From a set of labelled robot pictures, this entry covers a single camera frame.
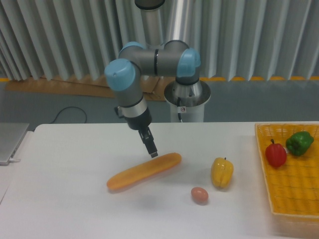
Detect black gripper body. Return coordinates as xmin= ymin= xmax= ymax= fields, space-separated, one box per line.
xmin=125 ymin=109 xmax=152 ymax=130

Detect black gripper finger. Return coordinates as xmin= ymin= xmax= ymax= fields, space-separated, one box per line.
xmin=138 ymin=130 xmax=145 ymax=144
xmin=142 ymin=127 xmax=158 ymax=158

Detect long orange bread loaf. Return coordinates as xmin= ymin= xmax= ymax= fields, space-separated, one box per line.
xmin=106 ymin=152 xmax=182 ymax=191

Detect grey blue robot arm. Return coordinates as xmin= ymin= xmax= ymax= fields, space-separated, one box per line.
xmin=104 ymin=0 xmax=210 ymax=157

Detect brown cardboard sheet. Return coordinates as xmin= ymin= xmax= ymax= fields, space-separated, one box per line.
xmin=5 ymin=76 xmax=172 ymax=102

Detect brown egg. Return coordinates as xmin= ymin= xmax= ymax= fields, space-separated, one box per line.
xmin=191 ymin=187 xmax=209 ymax=204

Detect yellow bell pepper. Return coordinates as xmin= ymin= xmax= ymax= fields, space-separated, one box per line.
xmin=211 ymin=157 xmax=234 ymax=189

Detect white folding partition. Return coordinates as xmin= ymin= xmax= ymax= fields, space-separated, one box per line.
xmin=0 ymin=0 xmax=319 ymax=81

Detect silver laptop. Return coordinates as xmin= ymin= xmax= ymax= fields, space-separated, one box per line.
xmin=0 ymin=122 xmax=29 ymax=166

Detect red bell pepper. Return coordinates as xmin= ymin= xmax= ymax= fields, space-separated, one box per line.
xmin=265 ymin=139 xmax=287 ymax=167

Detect green bell pepper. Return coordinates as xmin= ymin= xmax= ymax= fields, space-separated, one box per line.
xmin=286 ymin=131 xmax=314 ymax=156

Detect yellow woven basket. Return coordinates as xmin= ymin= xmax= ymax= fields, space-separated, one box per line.
xmin=255 ymin=123 xmax=319 ymax=220

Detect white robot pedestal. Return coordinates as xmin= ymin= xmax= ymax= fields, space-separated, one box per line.
xmin=164 ymin=81 xmax=211 ymax=122

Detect black floor cable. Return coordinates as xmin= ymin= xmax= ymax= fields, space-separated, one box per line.
xmin=51 ymin=106 xmax=88 ymax=124

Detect white laptop cable plug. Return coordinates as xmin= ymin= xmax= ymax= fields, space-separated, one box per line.
xmin=9 ymin=158 xmax=21 ymax=163

